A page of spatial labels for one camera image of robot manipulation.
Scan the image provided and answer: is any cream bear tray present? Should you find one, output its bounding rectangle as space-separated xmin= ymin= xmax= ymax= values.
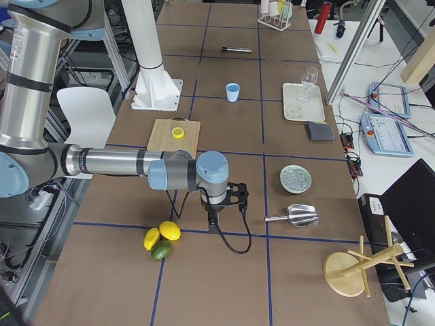
xmin=282 ymin=83 xmax=326 ymax=123

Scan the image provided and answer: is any black power strip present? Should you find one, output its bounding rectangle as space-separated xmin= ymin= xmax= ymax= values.
xmin=340 ymin=132 xmax=363 ymax=179

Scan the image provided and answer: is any yellow lemon slice on board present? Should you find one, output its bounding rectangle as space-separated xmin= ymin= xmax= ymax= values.
xmin=171 ymin=126 xmax=185 ymax=139

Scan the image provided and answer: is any green bowl of ice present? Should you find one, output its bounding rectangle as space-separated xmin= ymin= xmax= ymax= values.
xmin=279 ymin=165 xmax=312 ymax=194

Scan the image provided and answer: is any blue teach pendant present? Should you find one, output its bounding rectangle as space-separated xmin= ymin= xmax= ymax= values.
xmin=368 ymin=81 xmax=411 ymax=119
xmin=361 ymin=113 xmax=414 ymax=157

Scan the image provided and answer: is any white wire cup rack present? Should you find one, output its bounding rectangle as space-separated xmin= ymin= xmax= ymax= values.
xmin=257 ymin=0 xmax=293 ymax=31

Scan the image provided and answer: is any green lime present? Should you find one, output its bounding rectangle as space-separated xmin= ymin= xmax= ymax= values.
xmin=151 ymin=240 xmax=171 ymax=261

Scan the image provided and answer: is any black monitor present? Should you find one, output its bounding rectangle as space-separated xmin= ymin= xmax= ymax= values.
xmin=381 ymin=159 xmax=434 ymax=259

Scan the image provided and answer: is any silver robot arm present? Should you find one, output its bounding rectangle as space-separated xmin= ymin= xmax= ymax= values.
xmin=1 ymin=1 xmax=249 ymax=234

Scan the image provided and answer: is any light blue cup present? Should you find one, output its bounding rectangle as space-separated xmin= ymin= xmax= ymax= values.
xmin=226 ymin=82 xmax=240 ymax=103

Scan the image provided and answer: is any red water bottle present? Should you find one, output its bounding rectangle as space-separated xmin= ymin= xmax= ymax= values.
xmin=314 ymin=1 xmax=332 ymax=35

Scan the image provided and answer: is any aluminium frame post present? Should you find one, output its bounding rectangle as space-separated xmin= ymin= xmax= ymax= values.
xmin=326 ymin=0 xmax=385 ymax=105

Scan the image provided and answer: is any wooden mug tree stand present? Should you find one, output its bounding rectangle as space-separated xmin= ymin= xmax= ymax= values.
xmin=323 ymin=215 xmax=414 ymax=297

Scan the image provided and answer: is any yellow plastic spoon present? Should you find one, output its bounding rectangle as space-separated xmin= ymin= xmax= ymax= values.
xmin=327 ymin=42 xmax=339 ymax=54

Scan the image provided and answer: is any clear wine glass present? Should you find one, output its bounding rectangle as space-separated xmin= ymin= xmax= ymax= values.
xmin=300 ymin=67 xmax=319 ymax=102

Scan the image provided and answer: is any bamboo cutting board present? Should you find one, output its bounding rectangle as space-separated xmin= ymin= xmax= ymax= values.
xmin=147 ymin=118 xmax=201 ymax=158

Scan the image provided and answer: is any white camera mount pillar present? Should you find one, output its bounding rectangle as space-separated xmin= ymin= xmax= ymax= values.
xmin=122 ymin=0 xmax=183 ymax=111

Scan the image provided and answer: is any grey folded cloth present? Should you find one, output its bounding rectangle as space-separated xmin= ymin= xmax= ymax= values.
xmin=305 ymin=122 xmax=335 ymax=141

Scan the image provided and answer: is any steel muddler stick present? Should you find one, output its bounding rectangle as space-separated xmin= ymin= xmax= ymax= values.
xmin=221 ymin=47 xmax=252 ymax=54

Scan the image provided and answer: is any white chair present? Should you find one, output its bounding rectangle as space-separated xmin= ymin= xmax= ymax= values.
xmin=56 ymin=87 xmax=117 ymax=179

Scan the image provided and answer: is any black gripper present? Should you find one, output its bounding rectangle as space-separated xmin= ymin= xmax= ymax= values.
xmin=199 ymin=182 xmax=247 ymax=234

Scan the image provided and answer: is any metal ice scoop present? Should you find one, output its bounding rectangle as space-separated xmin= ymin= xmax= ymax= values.
xmin=264 ymin=204 xmax=319 ymax=228

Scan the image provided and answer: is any whole yellow lemon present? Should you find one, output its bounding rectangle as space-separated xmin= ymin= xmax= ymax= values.
xmin=143 ymin=228 xmax=160 ymax=251
xmin=158 ymin=221 xmax=181 ymax=241

